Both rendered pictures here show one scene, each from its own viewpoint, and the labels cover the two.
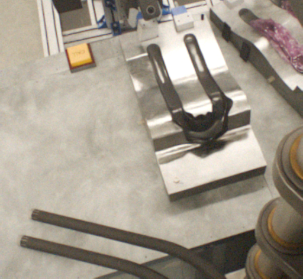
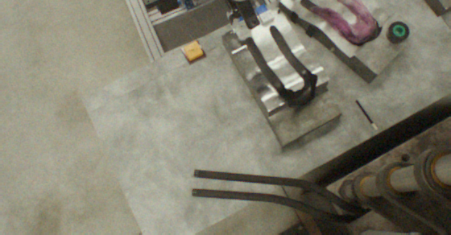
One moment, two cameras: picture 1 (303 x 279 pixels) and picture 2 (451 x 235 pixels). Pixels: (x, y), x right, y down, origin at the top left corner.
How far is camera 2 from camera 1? 45 cm
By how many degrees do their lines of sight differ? 14
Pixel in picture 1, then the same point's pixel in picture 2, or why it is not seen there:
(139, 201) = (262, 150)
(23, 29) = (110, 10)
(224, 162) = (315, 116)
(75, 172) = (213, 138)
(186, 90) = (281, 70)
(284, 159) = (428, 174)
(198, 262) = (318, 189)
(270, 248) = (391, 197)
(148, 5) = (251, 18)
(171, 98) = (272, 78)
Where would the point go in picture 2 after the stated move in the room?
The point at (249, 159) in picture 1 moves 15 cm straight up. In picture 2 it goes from (331, 111) to (340, 101)
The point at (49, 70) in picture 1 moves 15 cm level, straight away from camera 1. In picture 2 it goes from (172, 64) to (152, 39)
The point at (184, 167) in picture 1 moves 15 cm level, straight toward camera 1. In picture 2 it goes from (290, 124) to (301, 162)
